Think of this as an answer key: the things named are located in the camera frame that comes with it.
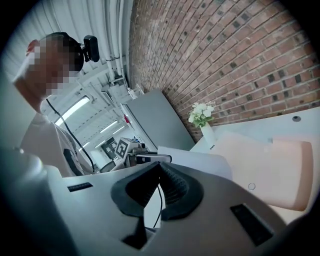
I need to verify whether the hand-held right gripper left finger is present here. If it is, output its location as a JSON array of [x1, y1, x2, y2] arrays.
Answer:
[[61, 161, 161, 256]]

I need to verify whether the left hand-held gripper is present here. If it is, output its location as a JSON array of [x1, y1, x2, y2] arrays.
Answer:
[[116, 137, 173, 167]]

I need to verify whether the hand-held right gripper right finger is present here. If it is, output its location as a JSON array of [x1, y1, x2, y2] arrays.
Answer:
[[149, 161, 288, 256]]

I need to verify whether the beige file box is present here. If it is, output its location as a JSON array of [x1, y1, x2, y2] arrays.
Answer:
[[211, 131, 315, 212]]

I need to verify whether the grey refrigerator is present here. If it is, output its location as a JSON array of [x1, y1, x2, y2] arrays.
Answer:
[[124, 88, 196, 152]]

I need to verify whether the ceiling light strip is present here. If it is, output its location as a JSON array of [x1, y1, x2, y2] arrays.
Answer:
[[98, 120, 118, 133], [53, 96, 91, 127]]

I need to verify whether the white vase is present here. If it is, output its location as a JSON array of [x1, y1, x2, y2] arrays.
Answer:
[[199, 123, 218, 151]]

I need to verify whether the white flower bouquet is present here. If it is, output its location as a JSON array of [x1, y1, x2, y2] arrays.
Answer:
[[187, 101, 216, 128]]

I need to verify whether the person's beige t-shirt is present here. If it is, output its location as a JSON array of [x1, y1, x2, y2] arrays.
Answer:
[[21, 113, 96, 179]]

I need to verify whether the white desk with drawers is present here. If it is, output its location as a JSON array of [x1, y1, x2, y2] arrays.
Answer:
[[189, 107, 320, 226]]

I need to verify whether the white ceiling pipe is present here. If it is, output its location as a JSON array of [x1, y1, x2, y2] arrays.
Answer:
[[104, 0, 126, 78]]

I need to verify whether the person's head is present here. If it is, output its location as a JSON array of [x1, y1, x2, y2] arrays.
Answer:
[[12, 31, 85, 115]]

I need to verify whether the black head camera cable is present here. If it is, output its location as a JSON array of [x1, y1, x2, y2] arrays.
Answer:
[[46, 98, 96, 173]]

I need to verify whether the black head camera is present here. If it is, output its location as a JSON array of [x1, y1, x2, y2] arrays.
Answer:
[[83, 34, 101, 63]]

